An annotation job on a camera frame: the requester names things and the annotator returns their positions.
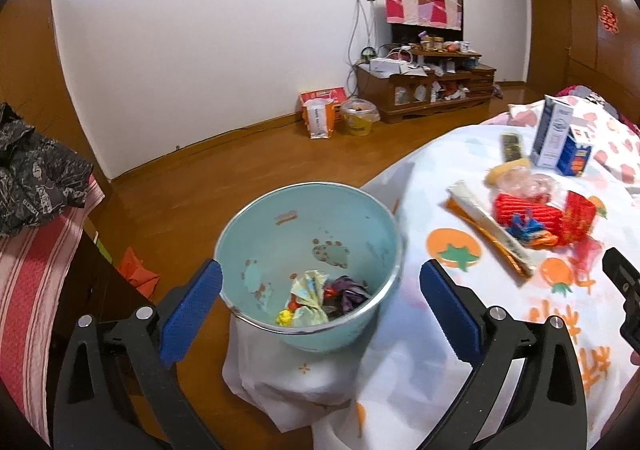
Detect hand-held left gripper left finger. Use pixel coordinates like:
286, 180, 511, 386
52, 259, 223, 450

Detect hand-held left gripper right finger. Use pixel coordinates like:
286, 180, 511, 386
417, 259, 588, 450

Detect red plastic bag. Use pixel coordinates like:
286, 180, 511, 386
569, 235, 607, 277

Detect long white orange packet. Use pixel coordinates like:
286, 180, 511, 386
445, 180, 537, 287

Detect grey purple cloth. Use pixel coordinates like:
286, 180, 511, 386
325, 275, 372, 317

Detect light blue bin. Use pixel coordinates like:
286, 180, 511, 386
214, 181, 405, 356

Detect clear plastic bag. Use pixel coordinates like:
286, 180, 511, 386
497, 167, 559, 204

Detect yellow peel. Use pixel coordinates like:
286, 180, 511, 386
486, 159, 530, 186

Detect orange cloth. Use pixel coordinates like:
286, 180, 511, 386
117, 247, 161, 302

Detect white tablecloth with orange print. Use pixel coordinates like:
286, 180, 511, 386
222, 122, 640, 450

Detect blue milk carton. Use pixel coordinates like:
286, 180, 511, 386
556, 126, 594, 177

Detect pink striped cloth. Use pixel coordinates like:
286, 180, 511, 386
0, 175, 107, 447

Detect dark green snack packet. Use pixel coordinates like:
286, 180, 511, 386
501, 132, 524, 164

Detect tall white milk carton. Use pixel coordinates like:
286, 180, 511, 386
530, 95, 576, 170

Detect colourful patchwork blanket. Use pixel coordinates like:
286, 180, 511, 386
555, 86, 609, 107

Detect dark patterned jacket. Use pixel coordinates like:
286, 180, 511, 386
0, 102, 96, 239

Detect yellow bucket in plastic bag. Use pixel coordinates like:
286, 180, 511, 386
341, 99, 381, 137

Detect brown wooden television cabinet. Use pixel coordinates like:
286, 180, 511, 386
355, 50, 498, 124

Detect orange white paper bag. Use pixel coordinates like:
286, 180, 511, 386
300, 87, 348, 140

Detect white flat box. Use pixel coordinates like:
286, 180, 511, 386
370, 58, 409, 78

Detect red paper decoration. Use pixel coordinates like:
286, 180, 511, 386
598, 5, 621, 35

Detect black television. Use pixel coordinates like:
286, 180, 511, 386
390, 0, 466, 47

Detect pink red patchwork cover cloth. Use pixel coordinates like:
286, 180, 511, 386
384, 0, 464, 29

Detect hanging grey cables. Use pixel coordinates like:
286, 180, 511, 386
345, 0, 377, 97

